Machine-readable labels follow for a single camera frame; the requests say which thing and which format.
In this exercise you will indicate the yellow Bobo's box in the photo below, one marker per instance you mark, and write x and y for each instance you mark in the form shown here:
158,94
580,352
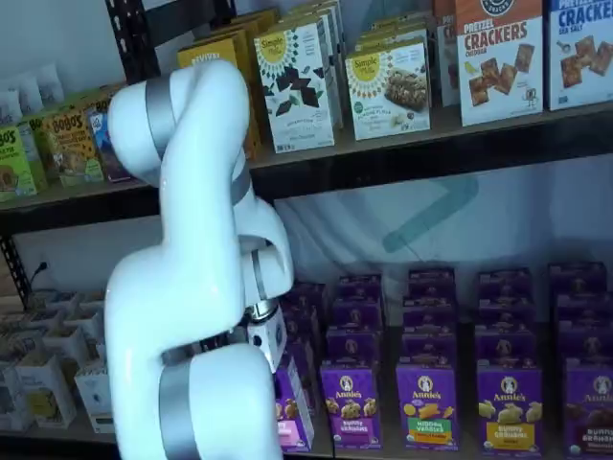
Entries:
91,101
67,153

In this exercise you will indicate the green Bobo's box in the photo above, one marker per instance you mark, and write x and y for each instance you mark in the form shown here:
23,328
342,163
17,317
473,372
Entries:
14,167
32,144

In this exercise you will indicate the Simple Mills granola bar box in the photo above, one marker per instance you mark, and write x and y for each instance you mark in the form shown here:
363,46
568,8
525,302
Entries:
392,33
388,96

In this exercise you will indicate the Simple Mills dark thins box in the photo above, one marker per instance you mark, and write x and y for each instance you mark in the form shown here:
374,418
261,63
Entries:
294,96
337,72

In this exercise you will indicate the blue Z Bar box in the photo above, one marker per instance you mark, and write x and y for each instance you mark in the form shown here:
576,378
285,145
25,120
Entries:
100,139

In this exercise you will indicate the white small cartons group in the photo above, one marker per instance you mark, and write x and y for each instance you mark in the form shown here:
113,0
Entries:
72,206

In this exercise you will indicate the black power plug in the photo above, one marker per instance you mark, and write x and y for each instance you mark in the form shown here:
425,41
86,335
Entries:
42,269

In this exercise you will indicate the purple Annie's box pink patch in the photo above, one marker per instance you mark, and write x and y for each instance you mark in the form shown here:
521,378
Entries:
292,417

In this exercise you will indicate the orange pretzel crackers cheddar box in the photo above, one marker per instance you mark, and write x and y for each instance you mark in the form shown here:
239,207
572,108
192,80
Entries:
500,67
445,52

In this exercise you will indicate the purple Annie's chocolate chip grahams box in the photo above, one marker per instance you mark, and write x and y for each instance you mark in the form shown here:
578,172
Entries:
352,407

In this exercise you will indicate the black metal shelving rack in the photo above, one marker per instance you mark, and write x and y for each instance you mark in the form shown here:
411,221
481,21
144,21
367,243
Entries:
431,163

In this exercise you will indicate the purple Annie's box yellow patch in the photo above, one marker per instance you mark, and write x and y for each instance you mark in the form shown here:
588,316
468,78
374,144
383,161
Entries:
510,412

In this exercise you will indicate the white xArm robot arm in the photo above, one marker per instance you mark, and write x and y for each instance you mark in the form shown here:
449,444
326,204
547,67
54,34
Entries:
191,239

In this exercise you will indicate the purple Annie's hidden veggies box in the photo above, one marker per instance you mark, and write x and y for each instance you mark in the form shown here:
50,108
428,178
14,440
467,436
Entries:
427,407

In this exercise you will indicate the white pouch bag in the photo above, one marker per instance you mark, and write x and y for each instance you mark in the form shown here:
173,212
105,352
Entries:
49,81
29,93
9,108

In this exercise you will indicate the blue sea salt crackers box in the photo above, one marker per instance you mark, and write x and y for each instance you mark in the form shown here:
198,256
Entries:
582,57

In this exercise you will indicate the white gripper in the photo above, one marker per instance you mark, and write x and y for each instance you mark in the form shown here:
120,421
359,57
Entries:
268,335

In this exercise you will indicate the white carton box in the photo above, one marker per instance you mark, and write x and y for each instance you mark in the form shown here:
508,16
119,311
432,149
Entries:
14,402
93,397
45,321
64,342
62,301
48,393
26,347
84,321
92,302

